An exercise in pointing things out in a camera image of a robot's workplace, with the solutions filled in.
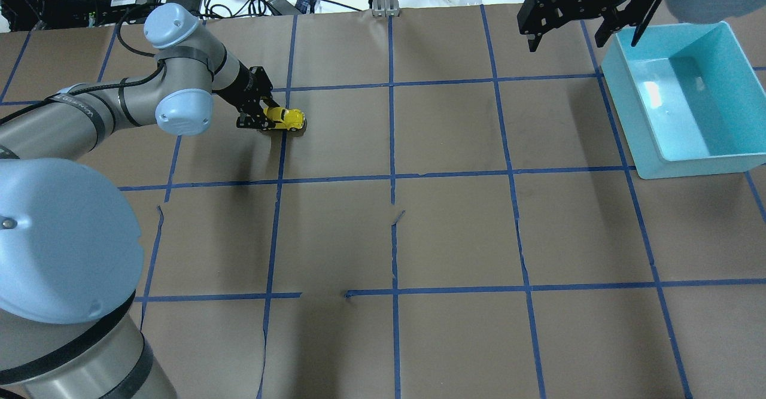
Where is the teal plastic bin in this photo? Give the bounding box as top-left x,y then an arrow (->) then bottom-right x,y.
601,21 -> 765,180

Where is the yellow beetle toy car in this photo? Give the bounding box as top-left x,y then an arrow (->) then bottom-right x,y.
263,106 -> 307,132

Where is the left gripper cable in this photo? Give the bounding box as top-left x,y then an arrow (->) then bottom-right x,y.
114,4 -> 165,86

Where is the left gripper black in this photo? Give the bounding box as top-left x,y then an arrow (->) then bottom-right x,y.
214,65 -> 282,132

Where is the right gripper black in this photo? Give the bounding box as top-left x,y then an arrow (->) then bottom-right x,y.
518,0 -> 662,53

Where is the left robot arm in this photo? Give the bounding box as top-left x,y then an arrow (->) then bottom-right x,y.
1,3 -> 290,398

